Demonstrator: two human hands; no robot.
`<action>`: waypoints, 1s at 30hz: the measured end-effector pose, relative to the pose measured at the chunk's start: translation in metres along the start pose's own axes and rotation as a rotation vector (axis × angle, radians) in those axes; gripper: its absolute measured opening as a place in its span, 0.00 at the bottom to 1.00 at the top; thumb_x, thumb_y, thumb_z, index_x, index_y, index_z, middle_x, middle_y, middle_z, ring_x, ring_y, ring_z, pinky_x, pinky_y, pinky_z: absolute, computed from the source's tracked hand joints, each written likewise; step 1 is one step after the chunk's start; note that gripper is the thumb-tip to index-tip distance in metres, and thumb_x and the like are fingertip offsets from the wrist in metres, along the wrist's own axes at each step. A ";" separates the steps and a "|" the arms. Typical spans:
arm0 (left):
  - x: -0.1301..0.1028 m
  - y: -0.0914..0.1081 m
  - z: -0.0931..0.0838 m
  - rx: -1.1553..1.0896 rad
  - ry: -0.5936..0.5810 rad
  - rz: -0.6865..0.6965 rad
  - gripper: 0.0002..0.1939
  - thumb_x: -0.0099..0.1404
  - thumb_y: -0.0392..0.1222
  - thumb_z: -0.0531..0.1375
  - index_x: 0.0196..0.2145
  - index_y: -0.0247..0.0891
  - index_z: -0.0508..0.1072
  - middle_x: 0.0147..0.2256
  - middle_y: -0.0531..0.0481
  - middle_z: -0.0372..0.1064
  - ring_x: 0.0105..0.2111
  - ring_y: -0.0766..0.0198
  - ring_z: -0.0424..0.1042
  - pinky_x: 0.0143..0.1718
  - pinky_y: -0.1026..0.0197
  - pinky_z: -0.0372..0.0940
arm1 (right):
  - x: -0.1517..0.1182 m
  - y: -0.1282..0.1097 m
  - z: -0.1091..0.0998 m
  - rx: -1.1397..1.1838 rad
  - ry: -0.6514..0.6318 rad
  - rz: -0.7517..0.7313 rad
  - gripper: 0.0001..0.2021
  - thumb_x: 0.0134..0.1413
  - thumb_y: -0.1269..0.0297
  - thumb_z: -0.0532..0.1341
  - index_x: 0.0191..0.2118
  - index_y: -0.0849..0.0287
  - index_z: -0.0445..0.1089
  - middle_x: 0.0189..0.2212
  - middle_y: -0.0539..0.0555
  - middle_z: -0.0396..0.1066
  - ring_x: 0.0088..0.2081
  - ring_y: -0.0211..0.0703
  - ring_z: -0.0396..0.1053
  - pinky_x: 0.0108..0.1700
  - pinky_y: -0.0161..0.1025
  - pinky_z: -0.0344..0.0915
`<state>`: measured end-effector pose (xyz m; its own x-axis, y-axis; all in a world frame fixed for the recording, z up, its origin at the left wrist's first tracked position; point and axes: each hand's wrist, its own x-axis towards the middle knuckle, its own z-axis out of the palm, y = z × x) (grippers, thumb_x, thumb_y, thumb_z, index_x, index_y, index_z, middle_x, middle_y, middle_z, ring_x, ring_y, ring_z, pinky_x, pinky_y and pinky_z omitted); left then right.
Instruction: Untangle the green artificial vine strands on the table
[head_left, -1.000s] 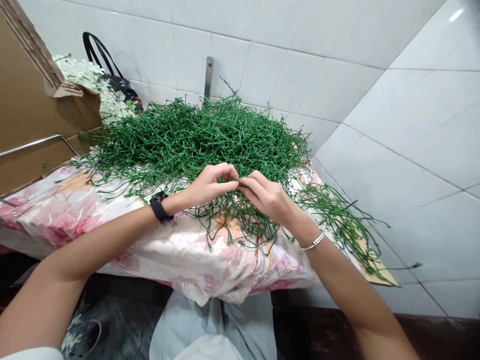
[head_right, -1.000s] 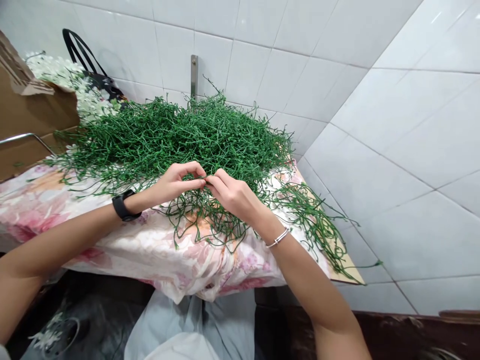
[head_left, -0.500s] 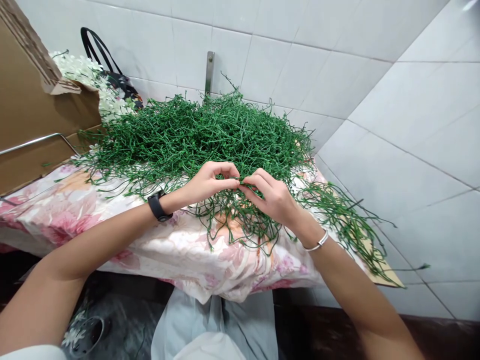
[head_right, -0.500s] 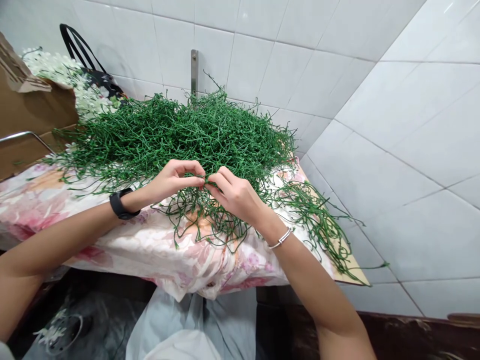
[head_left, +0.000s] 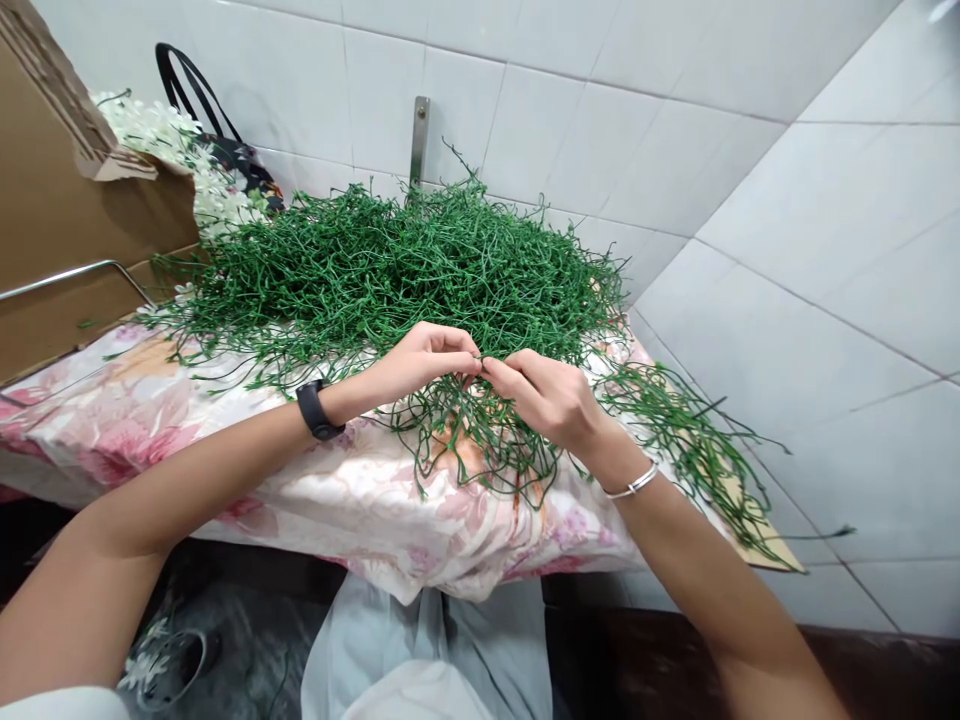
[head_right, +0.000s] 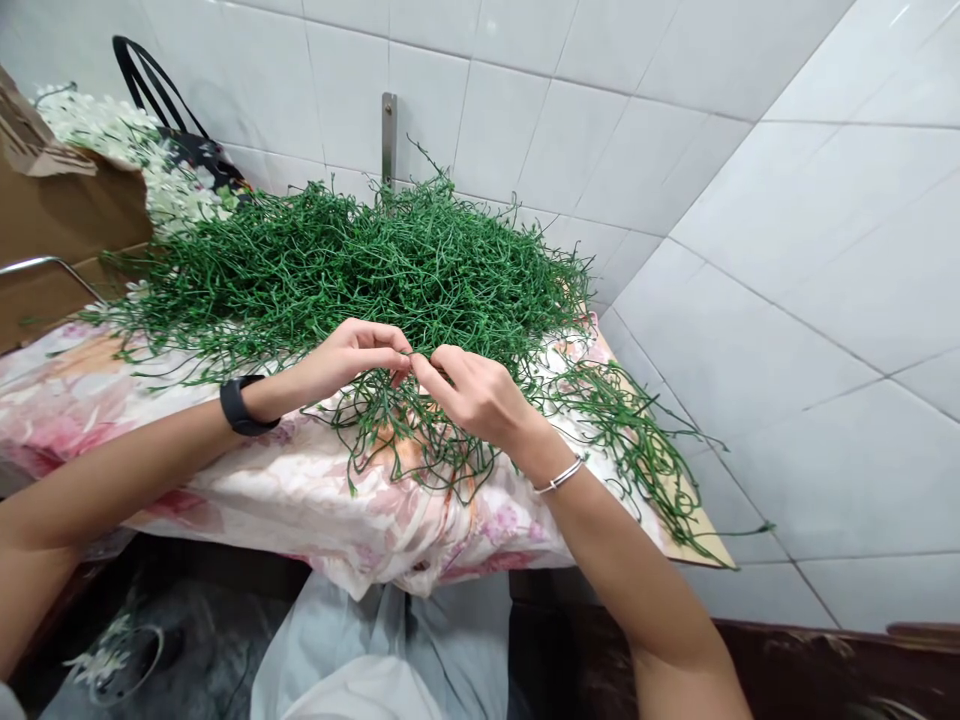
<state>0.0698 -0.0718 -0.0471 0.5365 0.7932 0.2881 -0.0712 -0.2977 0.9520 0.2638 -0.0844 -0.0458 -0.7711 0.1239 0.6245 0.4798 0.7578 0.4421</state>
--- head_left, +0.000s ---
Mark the person's right hand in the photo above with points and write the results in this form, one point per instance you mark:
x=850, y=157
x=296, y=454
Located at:
x=559, y=405

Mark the person's left hand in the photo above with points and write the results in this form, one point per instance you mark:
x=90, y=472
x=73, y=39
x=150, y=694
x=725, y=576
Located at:
x=409, y=367

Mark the person's right index finger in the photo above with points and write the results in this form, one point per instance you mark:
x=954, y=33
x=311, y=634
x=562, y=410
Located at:
x=504, y=382

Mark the person's right fingers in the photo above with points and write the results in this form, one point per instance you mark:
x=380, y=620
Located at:
x=536, y=416

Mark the person's right thumb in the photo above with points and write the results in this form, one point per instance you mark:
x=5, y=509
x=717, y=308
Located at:
x=506, y=359

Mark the person's left thumb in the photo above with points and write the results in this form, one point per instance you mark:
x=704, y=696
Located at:
x=450, y=365

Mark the person's left index finger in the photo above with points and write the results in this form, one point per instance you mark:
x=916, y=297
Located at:
x=454, y=339

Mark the green branched plastic stem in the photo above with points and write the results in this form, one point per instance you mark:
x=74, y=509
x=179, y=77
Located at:
x=487, y=442

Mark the pile of green plastic stems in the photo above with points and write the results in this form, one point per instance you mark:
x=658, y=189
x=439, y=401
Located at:
x=390, y=277

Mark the loose bunch of green stems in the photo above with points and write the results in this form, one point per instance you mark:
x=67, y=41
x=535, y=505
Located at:
x=697, y=442

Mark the pink floral cloth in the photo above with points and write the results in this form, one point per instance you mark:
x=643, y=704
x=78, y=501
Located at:
x=247, y=457

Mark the brown cardboard sheet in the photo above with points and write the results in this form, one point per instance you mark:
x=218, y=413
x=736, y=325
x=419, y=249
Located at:
x=765, y=536

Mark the person's body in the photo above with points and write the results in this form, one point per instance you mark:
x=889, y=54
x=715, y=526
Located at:
x=427, y=652

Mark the black floral handbag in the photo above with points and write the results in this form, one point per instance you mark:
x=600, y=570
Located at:
x=240, y=161

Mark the bunch of white artificial flowers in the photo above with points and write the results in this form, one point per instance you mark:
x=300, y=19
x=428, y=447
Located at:
x=187, y=172

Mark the brown cardboard box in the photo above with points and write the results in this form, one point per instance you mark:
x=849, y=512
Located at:
x=52, y=225

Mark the metal wall bracket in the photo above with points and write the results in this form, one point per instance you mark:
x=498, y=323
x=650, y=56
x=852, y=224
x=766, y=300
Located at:
x=420, y=139

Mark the metal rail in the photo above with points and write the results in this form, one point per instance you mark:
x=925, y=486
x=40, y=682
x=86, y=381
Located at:
x=67, y=276

